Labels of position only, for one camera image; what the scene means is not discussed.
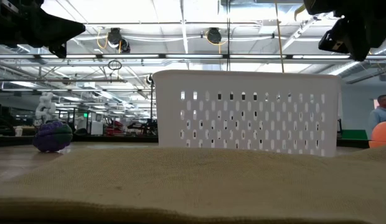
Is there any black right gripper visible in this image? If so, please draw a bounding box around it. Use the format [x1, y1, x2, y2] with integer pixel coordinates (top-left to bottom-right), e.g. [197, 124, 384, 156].
[303, 0, 386, 49]

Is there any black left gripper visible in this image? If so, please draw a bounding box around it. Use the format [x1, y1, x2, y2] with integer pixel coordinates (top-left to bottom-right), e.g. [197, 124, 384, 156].
[0, 0, 87, 59]

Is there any purple toy grape bunch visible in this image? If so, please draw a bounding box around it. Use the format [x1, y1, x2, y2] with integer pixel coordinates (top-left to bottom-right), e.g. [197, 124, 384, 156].
[32, 120, 73, 153]

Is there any orange toy fruit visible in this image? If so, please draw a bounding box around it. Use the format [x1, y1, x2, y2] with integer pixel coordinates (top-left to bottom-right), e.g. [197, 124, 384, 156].
[369, 121, 386, 149]

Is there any white robot figure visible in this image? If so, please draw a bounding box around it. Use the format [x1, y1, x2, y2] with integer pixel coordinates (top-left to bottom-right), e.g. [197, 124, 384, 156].
[35, 91, 59, 127]

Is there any white cabinet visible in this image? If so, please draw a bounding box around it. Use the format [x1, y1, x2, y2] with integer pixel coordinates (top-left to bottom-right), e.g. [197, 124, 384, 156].
[90, 120, 104, 136]

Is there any person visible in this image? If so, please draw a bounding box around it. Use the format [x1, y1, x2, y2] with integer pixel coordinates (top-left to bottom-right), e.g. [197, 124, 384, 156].
[368, 94, 386, 139]

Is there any red cart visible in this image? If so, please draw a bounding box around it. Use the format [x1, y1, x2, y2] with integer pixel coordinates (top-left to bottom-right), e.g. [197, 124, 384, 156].
[104, 119, 124, 137]

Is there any black pole stand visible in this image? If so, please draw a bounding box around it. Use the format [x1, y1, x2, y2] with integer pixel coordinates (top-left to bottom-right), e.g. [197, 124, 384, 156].
[146, 73, 156, 121]

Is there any green board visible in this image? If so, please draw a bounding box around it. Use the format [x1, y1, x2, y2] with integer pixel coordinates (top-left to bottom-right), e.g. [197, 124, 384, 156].
[341, 129, 368, 141]

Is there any white perforated plastic basket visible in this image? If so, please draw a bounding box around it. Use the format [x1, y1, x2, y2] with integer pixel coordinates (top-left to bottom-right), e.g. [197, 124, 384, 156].
[152, 69, 342, 158]

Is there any beige burlap cloth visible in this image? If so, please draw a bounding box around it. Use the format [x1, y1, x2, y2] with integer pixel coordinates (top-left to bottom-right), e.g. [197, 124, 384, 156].
[0, 144, 386, 224]

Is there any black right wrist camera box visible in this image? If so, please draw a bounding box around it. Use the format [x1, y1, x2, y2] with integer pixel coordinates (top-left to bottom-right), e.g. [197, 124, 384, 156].
[318, 17, 373, 62]

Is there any black coiled cable loop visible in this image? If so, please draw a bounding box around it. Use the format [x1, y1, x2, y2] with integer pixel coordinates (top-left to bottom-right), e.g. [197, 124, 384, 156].
[107, 59, 123, 71]

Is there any black ceiling cable reel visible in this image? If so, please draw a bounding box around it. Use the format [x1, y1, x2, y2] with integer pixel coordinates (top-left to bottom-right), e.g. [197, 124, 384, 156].
[206, 27, 224, 45]
[106, 27, 131, 54]

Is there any yellow hanging cord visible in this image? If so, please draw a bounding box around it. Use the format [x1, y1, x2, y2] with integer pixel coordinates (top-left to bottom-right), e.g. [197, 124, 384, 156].
[275, 0, 285, 73]

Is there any black hanging cable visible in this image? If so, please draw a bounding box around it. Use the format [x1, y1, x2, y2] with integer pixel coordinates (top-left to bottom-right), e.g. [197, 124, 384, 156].
[226, 0, 231, 72]

